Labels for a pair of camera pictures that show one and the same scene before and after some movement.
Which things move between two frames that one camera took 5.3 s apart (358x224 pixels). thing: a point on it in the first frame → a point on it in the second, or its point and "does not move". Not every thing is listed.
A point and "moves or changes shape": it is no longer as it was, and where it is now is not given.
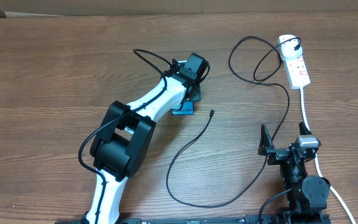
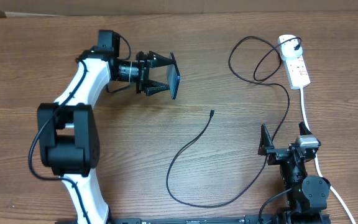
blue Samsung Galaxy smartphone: (186, 108) moves or changes shape
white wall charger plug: (287, 50) does not move
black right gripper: (276, 154) does not move
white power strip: (297, 72) does not move
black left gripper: (196, 94) → (152, 59)
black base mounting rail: (274, 219) does not move
